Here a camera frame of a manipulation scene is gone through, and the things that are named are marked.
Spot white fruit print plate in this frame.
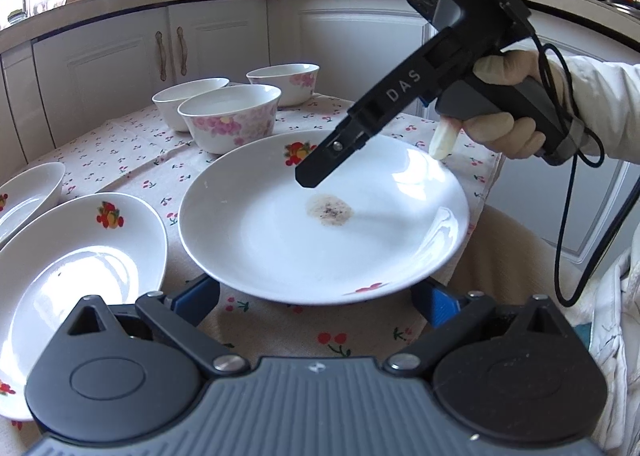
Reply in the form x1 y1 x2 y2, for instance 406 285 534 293
0 192 168 421
0 162 67 247

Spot person's white jacket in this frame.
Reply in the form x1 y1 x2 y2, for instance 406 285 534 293
570 246 640 439

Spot narrow white cabinet door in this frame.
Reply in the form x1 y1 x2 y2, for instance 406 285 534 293
0 43 37 173

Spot large stained white plate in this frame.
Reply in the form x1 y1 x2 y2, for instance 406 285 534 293
178 130 471 307

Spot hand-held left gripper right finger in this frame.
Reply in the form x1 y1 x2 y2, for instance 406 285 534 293
384 279 571 378

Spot white pink floral bowl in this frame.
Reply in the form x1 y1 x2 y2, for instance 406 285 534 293
152 78 231 133
246 63 321 107
177 84 282 155

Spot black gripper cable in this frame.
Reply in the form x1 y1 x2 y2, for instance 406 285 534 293
527 28 636 307

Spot cherry print tablecloth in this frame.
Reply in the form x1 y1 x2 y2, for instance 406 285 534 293
0 90 506 456

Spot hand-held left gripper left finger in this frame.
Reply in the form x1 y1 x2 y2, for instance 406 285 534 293
65 274 252 379

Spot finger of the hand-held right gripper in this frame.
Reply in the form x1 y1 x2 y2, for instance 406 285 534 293
294 117 372 189

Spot person's right hand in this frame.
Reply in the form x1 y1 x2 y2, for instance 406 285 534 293
430 50 568 163

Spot person's right forearm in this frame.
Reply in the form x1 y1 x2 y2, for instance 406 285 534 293
542 46 640 167

